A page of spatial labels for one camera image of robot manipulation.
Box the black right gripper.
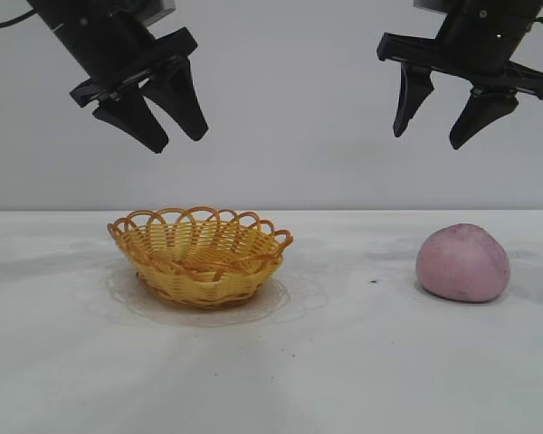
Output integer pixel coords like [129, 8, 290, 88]
[376, 0, 543, 151]

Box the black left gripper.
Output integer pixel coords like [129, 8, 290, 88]
[26, 0, 209, 155]

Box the pink peach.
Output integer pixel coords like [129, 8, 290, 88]
[415, 222, 511, 303]

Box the yellow woven wicker basket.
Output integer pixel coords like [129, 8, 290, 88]
[107, 206, 294, 310]

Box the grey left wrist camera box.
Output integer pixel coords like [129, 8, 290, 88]
[135, 0, 176, 27]

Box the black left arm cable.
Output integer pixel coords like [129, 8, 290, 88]
[0, 9, 35, 31]

